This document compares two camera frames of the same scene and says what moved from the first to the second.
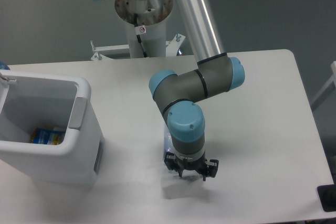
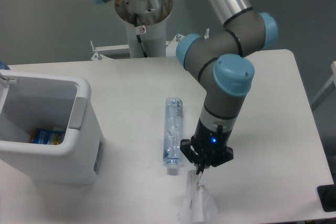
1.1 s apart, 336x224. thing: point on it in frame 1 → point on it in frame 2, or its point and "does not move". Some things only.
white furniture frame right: [327, 91] does not move
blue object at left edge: [3, 66] does not move
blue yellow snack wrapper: [47, 136] does not move
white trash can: [30, 100] does not move
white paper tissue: [176, 187] → [198, 205]
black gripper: [199, 165] → [208, 146]
